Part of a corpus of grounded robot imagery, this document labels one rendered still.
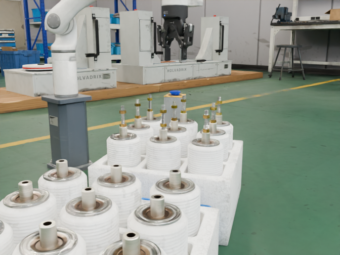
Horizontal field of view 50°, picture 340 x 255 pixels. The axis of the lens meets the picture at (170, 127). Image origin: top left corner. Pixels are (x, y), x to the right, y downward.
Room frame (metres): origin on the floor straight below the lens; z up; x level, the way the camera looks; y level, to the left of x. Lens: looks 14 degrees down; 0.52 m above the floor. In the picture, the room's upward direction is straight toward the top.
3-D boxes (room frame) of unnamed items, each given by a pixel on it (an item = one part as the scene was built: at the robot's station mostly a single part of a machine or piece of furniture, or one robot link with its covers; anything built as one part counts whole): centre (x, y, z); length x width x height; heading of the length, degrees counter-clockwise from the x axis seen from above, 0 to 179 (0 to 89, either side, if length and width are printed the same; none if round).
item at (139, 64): (4.38, -0.07, 0.45); 1.51 x 0.57 x 0.74; 135
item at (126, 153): (1.00, 0.13, 0.16); 0.10 x 0.10 x 0.18
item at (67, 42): (1.45, 0.41, 0.54); 0.09 x 0.09 x 0.17; 77
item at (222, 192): (1.08, -0.01, 0.09); 0.39 x 0.39 x 0.18; 74
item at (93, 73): (3.33, 0.98, 0.45); 0.82 x 0.57 x 0.74; 135
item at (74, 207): (0.56, 0.13, 0.25); 0.08 x 0.08 x 0.01
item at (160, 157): (0.97, 0.02, 0.16); 0.10 x 0.10 x 0.18
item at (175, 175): (0.64, -0.01, 0.26); 0.02 x 0.02 x 0.03
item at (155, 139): (0.97, 0.02, 0.25); 0.08 x 0.08 x 0.01
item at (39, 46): (6.09, 1.90, 0.36); 0.50 x 0.38 x 0.21; 46
